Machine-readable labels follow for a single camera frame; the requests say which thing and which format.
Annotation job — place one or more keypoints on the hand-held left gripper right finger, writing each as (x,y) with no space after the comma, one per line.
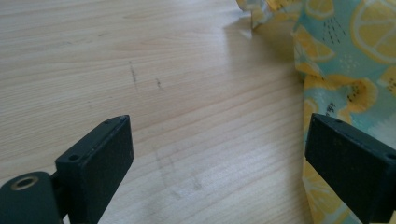
(351,165)

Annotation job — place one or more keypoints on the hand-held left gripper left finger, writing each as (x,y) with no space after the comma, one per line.
(96,168)

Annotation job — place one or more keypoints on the lemon print teal cloth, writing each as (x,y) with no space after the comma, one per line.
(345,59)

